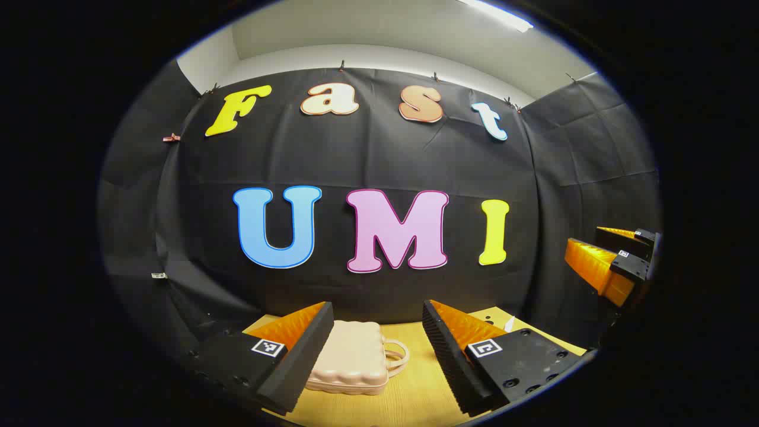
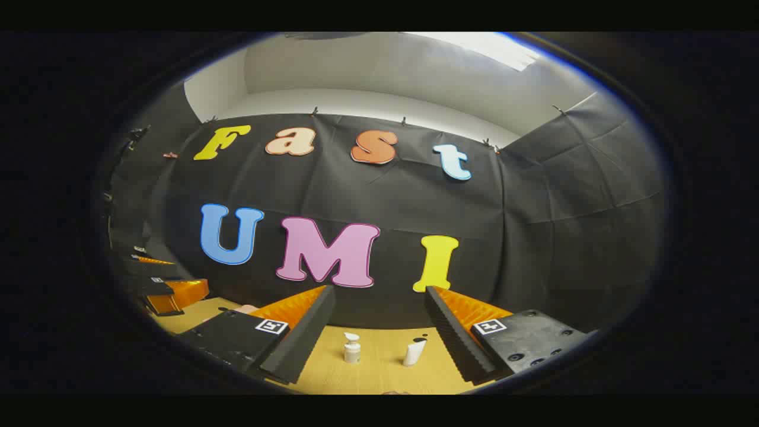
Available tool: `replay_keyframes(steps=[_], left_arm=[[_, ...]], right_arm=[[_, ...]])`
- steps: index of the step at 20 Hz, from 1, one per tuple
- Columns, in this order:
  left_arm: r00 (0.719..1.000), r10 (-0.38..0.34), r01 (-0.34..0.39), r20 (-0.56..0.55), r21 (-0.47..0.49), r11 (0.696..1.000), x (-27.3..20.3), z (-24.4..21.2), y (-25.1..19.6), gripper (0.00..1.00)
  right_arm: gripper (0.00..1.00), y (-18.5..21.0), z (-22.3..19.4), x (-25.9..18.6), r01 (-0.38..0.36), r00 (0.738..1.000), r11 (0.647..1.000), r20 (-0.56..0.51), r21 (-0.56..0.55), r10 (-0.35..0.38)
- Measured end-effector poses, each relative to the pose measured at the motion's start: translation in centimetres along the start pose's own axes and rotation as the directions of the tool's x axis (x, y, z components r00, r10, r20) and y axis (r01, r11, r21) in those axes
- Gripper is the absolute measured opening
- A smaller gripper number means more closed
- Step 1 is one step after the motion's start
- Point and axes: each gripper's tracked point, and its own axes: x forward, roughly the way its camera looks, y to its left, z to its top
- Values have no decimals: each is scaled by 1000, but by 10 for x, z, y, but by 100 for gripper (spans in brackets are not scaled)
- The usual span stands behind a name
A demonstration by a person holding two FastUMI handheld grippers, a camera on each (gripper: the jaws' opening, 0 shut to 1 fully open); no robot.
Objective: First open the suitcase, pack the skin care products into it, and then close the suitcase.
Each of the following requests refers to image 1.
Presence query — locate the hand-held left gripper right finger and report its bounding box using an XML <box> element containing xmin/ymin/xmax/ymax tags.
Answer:
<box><xmin>422</xmin><ymin>299</ymin><xmax>594</xmax><ymax>417</ymax></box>

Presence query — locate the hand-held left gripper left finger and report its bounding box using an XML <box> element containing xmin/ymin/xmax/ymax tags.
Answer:
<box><xmin>189</xmin><ymin>301</ymin><xmax>335</xmax><ymax>416</ymax></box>

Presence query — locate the pink suitcase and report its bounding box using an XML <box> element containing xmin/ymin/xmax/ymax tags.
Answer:
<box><xmin>305</xmin><ymin>320</ymin><xmax>411</xmax><ymax>396</ymax></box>

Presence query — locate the black backdrop cloth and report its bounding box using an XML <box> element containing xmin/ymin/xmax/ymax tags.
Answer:
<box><xmin>98</xmin><ymin>59</ymin><xmax>664</xmax><ymax>356</ymax></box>

